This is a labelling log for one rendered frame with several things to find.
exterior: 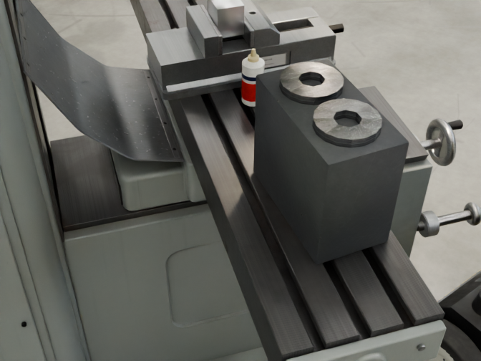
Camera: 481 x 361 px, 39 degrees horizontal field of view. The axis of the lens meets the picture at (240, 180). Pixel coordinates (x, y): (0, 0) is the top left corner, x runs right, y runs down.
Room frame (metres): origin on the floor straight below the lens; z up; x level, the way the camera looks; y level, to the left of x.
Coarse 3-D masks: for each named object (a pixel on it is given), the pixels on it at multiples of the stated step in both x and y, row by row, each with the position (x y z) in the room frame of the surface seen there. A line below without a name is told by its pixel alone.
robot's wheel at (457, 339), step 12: (444, 324) 0.80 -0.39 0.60; (444, 336) 0.77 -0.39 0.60; (456, 336) 0.77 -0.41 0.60; (444, 348) 0.75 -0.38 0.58; (456, 348) 0.74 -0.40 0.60; (468, 348) 0.75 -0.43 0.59; (432, 360) 0.78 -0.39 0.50; (444, 360) 0.76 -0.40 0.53; (456, 360) 0.73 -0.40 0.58; (468, 360) 0.72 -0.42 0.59; (480, 360) 0.73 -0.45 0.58
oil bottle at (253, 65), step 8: (248, 56) 1.04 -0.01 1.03; (256, 56) 1.04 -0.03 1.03; (248, 64) 1.03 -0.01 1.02; (256, 64) 1.03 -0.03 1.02; (264, 64) 1.04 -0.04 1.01; (248, 72) 1.03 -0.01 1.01; (256, 72) 1.02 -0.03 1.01; (248, 80) 1.03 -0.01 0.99; (248, 88) 1.03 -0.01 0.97; (248, 96) 1.02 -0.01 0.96; (248, 104) 1.03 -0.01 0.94
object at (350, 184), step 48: (288, 96) 0.78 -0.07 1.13; (336, 96) 0.78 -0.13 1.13; (288, 144) 0.74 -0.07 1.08; (336, 144) 0.68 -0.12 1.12; (384, 144) 0.68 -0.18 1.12; (288, 192) 0.73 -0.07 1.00; (336, 192) 0.65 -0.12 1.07; (384, 192) 0.68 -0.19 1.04; (336, 240) 0.65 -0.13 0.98; (384, 240) 0.69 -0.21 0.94
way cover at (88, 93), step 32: (32, 32) 1.07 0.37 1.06; (32, 64) 0.94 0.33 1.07; (64, 64) 1.10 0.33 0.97; (96, 64) 1.21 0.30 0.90; (64, 96) 0.97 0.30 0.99; (96, 96) 1.07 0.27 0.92; (128, 96) 1.14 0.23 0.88; (96, 128) 0.95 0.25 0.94; (128, 128) 1.02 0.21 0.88; (160, 128) 1.05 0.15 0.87; (160, 160) 0.95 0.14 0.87
